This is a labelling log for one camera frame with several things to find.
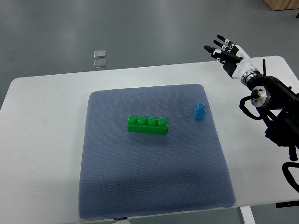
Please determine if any blue toy block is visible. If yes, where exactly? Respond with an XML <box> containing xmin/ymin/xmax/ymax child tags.
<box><xmin>193</xmin><ymin>103</ymin><xmax>206</xmax><ymax>120</ymax></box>

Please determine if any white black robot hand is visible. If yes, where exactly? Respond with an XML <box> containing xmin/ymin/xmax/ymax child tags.
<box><xmin>204</xmin><ymin>35</ymin><xmax>261</xmax><ymax>84</ymax></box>

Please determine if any white table leg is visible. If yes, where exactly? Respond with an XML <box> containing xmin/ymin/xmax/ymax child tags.
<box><xmin>240</xmin><ymin>206</ymin><xmax>256</xmax><ymax>224</ymax></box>

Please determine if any blue-grey textured mat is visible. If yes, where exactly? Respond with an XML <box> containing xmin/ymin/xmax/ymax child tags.
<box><xmin>78</xmin><ymin>84</ymin><xmax>235</xmax><ymax>219</ymax></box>

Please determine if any green four-stud toy block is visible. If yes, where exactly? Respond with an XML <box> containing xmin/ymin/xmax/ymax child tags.
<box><xmin>127</xmin><ymin>116</ymin><xmax>168</xmax><ymax>134</ymax></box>

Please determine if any black cable loop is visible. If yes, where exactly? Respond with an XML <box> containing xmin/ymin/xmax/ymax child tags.
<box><xmin>282</xmin><ymin>161</ymin><xmax>299</xmax><ymax>195</ymax></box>

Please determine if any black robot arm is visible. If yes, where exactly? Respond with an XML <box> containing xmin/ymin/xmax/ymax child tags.
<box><xmin>239</xmin><ymin>60</ymin><xmax>299</xmax><ymax>161</ymax></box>

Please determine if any black table control panel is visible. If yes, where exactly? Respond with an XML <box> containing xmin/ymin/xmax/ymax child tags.
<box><xmin>275</xmin><ymin>200</ymin><xmax>299</xmax><ymax>208</ymax></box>

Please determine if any wooden box corner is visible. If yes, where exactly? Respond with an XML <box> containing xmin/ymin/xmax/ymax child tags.
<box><xmin>264</xmin><ymin>0</ymin><xmax>299</xmax><ymax>11</ymax></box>

